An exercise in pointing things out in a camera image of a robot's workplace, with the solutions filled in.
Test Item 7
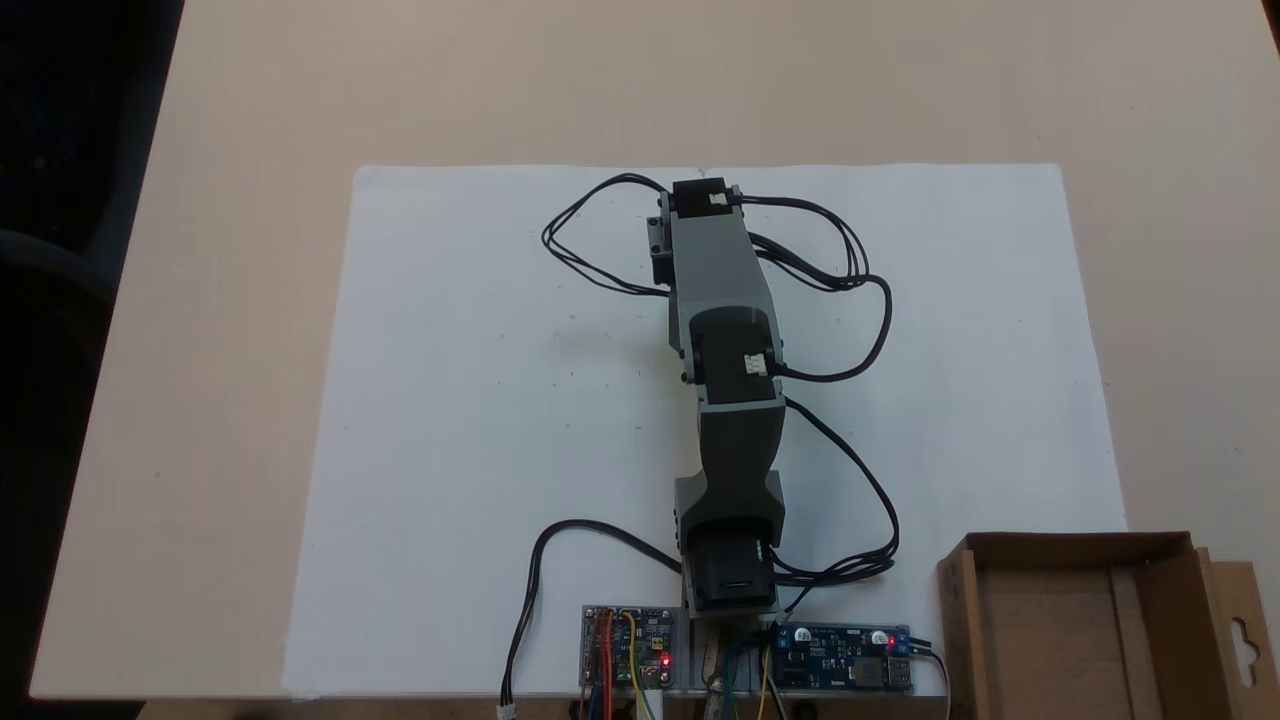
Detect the black gripper motor cable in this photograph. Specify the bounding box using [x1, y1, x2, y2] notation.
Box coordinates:
[541, 173, 673, 298]

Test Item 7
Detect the yellow jumper wire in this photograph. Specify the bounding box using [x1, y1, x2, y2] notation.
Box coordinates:
[622, 611, 646, 720]

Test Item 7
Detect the black lead with white plug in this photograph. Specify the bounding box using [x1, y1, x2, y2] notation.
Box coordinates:
[498, 519, 686, 720]

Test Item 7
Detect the brown cardboard box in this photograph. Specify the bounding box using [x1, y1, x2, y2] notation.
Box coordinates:
[936, 531, 1268, 720]

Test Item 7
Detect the black arm motor cable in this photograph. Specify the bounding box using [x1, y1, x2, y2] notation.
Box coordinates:
[738, 193, 902, 613]

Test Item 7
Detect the white paper sheet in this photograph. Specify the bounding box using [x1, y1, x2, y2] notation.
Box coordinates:
[282, 163, 1130, 699]

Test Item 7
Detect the grey circuit board with wires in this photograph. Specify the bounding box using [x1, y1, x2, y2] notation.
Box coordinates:
[580, 604, 680, 693]

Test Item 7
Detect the red jumper wire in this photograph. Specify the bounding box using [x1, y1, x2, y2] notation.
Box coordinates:
[595, 611, 615, 720]

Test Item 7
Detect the blue circuit board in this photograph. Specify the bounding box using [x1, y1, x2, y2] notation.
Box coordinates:
[774, 624, 915, 694]

